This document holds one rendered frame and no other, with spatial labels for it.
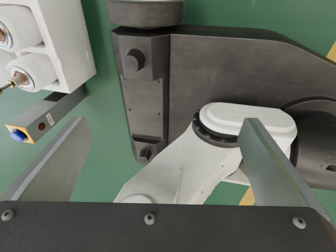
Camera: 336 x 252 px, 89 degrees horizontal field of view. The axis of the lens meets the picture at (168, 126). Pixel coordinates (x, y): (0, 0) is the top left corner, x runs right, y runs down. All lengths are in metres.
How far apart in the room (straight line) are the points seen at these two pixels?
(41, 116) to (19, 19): 0.29
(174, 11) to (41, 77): 0.41
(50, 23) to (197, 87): 0.43
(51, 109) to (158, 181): 0.55
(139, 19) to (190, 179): 0.36
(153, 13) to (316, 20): 0.46
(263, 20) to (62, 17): 0.58
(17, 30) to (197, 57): 0.44
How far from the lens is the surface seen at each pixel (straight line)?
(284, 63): 0.51
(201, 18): 0.63
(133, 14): 0.45
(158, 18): 0.45
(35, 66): 0.63
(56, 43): 0.63
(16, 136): 0.72
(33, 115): 0.74
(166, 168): 0.33
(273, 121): 0.43
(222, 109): 0.42
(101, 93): 0.85
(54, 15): 0.64
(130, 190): 0.27
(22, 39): 0.60
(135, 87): 0.52
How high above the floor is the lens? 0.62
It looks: 49 degrees down
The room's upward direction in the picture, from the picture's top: 163 degrees counter-clockwise
